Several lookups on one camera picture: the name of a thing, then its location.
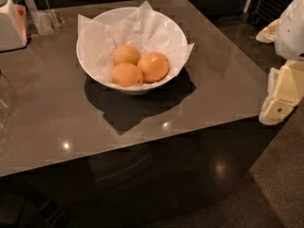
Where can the white ceramic bowl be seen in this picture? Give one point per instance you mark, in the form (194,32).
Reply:
(95,67)

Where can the white paper liner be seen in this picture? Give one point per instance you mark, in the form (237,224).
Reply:
(95,45)

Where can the dark slatted vent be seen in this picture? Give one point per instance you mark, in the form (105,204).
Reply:
(263,12)

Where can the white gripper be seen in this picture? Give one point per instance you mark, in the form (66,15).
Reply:
(291,32)

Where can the orange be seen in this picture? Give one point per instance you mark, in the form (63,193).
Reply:
(154,66)
(125,74)
(126,54)

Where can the white appliance with orange label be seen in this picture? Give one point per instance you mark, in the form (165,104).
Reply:
(13,26)

